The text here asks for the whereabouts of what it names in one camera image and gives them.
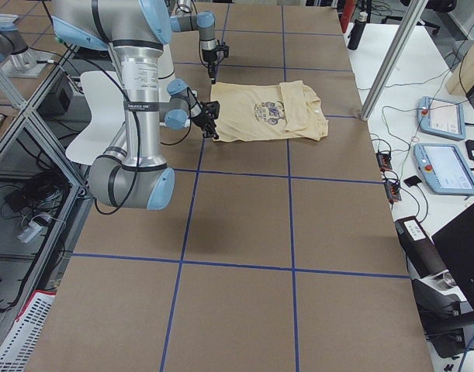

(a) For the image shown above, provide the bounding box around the red thermos bottle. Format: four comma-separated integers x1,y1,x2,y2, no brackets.
340,0,357,33

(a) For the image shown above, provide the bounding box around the white power strip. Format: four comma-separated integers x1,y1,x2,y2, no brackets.
17,215,50,243

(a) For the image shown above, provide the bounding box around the aluminium frame post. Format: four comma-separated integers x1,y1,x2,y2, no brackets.
360,0,428,121

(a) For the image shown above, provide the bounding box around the black thermos bottle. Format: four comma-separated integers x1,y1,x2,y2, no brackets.
347,12,368,50

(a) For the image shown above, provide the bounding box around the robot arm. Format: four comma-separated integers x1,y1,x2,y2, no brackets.
170,1,230,84
52,1,228,210

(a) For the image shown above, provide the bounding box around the blue teach pendant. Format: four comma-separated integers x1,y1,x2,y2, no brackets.
417,96,465,141
413,143,474,196

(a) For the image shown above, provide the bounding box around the white perforated basket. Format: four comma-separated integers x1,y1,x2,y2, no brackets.
0,290,56,372

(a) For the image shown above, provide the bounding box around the black monitor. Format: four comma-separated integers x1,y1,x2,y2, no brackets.
432,203,474,308

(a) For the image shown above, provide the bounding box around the brown paper table cover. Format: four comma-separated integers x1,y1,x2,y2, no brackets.
27,4,433,371

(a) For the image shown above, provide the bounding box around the far blue teach pendant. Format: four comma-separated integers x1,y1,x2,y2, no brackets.
417,96,465,141

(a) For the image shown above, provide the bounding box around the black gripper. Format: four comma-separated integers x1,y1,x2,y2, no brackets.
200,40,230,84
192,101,220,140

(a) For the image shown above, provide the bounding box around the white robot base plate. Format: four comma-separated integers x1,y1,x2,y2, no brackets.
66,71,125,166

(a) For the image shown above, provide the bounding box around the cream long-sleeve graphic shirt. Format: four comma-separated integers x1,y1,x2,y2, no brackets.
210,81,328,143

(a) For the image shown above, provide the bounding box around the near blue teach pendant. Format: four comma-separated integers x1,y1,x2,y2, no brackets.
413,143,474,196

